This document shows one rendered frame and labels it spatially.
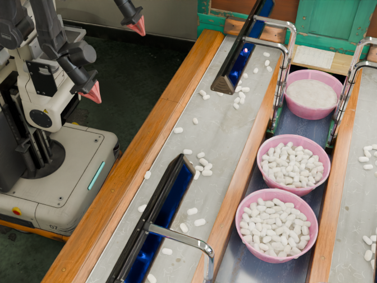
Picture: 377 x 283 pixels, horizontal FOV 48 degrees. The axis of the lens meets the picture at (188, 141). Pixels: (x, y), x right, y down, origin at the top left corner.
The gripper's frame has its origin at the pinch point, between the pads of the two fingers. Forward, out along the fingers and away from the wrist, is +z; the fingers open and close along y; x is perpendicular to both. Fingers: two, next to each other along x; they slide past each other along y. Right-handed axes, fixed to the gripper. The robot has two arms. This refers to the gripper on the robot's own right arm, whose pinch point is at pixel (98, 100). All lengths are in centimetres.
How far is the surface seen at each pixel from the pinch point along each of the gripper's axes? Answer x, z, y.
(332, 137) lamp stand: -62, 59, 29
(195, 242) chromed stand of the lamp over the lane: -49, 11, -49
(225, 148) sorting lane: -26, 43, 14
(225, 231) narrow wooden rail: -35, 44, -24
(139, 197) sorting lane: -5.5, 31.6, -17.6
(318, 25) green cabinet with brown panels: -55, 43, 88
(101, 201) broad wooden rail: 3.3, 24.1, -24.5
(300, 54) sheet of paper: -46, 50, 79
